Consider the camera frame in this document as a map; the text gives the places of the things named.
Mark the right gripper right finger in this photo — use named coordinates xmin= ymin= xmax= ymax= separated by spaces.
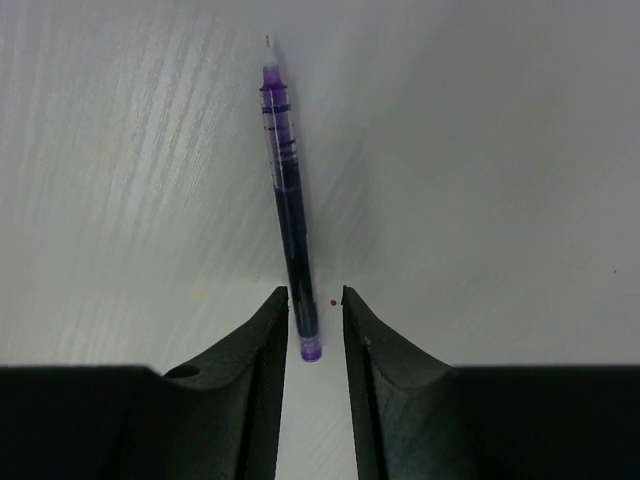
xmin=342 ymin=287 xmax=639 ymax=479

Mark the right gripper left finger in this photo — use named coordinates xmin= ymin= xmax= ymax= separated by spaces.
xmin=1 ymin=287 xmax=289 ymax=479

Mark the purple pen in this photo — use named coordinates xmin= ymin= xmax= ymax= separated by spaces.
xmin=259 ymin=36 xmax=322 ymax=363

